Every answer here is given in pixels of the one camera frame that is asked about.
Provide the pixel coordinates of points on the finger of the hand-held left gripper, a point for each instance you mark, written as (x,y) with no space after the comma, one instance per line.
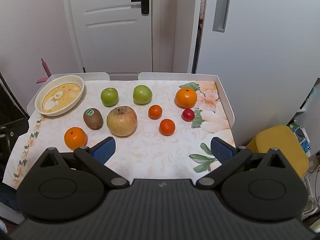
(15,130)

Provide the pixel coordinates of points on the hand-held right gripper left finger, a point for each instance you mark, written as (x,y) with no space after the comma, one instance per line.
(106,151)

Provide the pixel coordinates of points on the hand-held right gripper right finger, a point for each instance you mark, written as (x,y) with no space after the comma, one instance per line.
(221,151)

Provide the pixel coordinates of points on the large yellow-red apple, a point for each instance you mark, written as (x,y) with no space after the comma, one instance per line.
(122,121)

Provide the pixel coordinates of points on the orange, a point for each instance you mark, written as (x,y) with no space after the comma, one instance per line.
(186,98)
(75,138)

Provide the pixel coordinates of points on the brown kiwi with green sticker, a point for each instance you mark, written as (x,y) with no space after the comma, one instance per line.
(93,119)

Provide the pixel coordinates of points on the small red plum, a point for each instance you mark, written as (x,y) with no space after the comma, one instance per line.
(188,115)

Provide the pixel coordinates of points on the cream oval bear-print dish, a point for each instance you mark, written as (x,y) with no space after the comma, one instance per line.
(60,96)

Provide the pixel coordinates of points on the small tangerine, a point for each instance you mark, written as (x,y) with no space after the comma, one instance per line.
(155,111)
(167,127)

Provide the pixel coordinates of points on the black furniture panel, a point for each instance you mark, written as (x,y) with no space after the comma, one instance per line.
(10,100)

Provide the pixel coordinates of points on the green apple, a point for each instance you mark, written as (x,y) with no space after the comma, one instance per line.
(109,97)
(142,95)

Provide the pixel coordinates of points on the yellow stool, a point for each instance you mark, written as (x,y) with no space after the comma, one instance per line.
(275,137)

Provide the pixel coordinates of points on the pink plastic stand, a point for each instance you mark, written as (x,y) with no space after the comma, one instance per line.
(46,70)

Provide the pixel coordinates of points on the blue printed box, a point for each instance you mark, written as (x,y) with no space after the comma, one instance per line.
(303,140)

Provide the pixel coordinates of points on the white rimmed table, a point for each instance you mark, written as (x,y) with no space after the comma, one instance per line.
(162,76)

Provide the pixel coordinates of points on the white sliding door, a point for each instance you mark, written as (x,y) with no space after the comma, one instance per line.
(262,55)

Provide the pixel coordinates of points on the white shelf unit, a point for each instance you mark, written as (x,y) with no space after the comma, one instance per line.
(311,92)

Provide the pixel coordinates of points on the white panel door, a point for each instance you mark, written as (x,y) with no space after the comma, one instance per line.
(107,42)

